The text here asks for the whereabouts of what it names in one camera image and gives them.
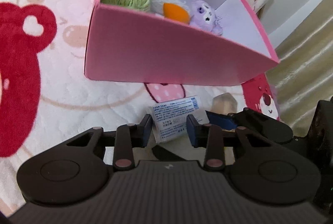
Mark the blue white tissue pack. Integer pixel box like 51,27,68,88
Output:
147,96,209,143

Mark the purple plush toy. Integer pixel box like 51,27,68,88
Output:
189,0,223,36

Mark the orange makeup sponge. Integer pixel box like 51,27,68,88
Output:
163,3,190,24

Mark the beige curtain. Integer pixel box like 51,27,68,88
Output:
266,0,332,136

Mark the pink cardboard box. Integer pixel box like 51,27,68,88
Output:
84,0,279,86

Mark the bear print fleece blanket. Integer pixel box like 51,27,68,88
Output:
1,0,278,215

